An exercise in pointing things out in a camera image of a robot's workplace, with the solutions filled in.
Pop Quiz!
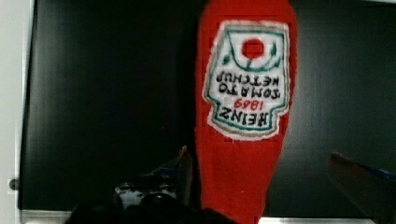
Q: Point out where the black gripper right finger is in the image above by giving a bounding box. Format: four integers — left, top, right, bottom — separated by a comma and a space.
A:
327, 152, 396, 224

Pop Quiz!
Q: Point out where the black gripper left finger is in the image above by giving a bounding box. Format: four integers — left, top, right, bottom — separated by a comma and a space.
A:
113, 146, 192, 209

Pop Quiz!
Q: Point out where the red plush ketchup bottle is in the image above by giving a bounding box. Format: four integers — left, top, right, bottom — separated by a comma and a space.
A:
195, 0, 297, 224

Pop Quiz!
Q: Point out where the black toaster oven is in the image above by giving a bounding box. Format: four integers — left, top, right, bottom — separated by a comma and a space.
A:
18, 0, 395, 224

